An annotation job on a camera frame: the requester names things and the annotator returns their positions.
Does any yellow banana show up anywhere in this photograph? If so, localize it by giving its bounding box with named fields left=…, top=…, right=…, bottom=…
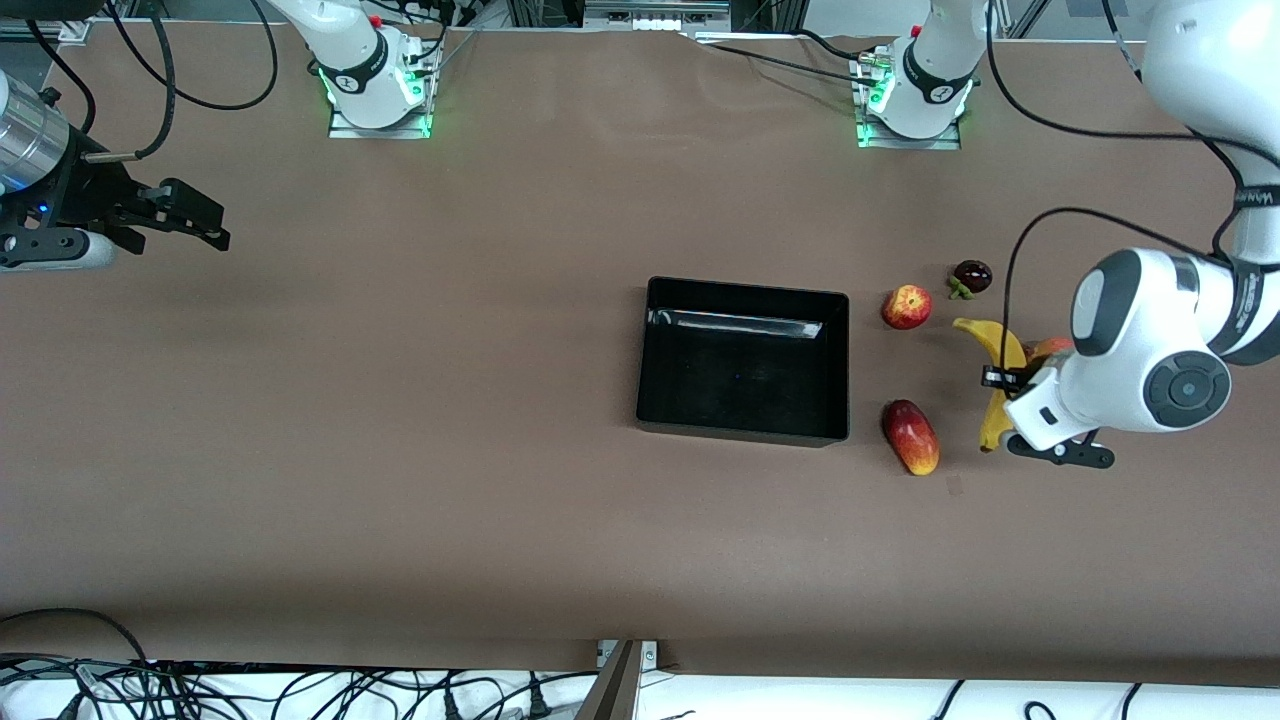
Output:
left=952, top=318, right=1031, bottom=453

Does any small red yellow apple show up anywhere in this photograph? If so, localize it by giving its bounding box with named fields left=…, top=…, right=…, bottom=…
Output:
left=881, top=284, right=933, bottom=331

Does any black rectangular plastic box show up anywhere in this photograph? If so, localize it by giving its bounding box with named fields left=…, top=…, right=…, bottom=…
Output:
left=635, top=276, right=851, bottom=448

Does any dark purple mangosteen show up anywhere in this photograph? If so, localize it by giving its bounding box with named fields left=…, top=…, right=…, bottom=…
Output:
left=947, top=259, right=994, bottom=301

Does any red yellow mango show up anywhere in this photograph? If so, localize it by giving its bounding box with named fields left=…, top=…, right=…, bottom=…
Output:
left=881, top=399, right=941, bottom=477

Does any brown table cover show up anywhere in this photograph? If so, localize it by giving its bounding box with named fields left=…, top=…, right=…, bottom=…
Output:
left=0, top=22, right=1280, bottom=686

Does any grey power strip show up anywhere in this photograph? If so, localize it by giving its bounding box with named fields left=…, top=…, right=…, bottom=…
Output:
left=583, top=0, right=733, bottom=33

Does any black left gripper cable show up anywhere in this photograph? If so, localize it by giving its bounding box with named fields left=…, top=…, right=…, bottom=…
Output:
left=985, top=0, right=1251, bottom=373

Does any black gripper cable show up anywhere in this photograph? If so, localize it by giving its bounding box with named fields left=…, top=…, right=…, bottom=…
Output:
left=985, top=0, right=1251, bottom=373
left=80, top=0, right=177, bottom=163

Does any black looping right arm cable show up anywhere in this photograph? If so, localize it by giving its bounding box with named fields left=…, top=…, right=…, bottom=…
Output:
left=105, top=0, right=278, bottom=111

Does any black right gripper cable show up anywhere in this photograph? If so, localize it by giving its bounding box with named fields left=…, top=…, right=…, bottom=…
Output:
left=80, top=0, right=177, bottom=163

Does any aluminium frame profile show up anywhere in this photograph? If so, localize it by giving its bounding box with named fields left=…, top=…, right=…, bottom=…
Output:
left=0, top=18, right=93, bottom=43

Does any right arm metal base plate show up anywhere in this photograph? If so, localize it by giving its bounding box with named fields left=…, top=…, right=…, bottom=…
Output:
left=328, top=40, right=433, bottom=139

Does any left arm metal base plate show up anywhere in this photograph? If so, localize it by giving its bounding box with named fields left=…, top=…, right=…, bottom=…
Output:
left=857, top=50, right=963, bottom=151

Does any black cable on table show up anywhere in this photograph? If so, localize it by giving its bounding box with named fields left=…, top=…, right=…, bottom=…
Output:
left=695, top=30, right=886, bottom=91

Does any black arched floor cable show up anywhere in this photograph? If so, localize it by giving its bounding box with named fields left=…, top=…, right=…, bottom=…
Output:
left=0, top=607, right=151, bottom=666

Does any black floor cable bundle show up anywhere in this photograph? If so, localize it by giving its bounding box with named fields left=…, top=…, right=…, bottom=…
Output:
left=0, top=655, right=561, bottom=720

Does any grey metal post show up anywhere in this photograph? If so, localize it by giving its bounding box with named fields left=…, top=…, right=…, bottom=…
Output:
left=575, top=640, right=643, bottom=720

